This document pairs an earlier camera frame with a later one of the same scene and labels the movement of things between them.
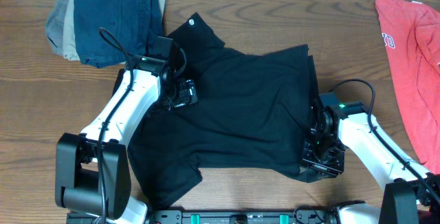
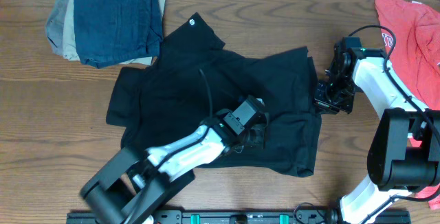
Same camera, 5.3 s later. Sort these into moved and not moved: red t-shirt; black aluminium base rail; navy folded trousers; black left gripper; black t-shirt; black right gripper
Moved: black left gripper; black right gripper
Not moved: red t-shirt; black t-shirt; navy folded trousers; black aluminium base rail
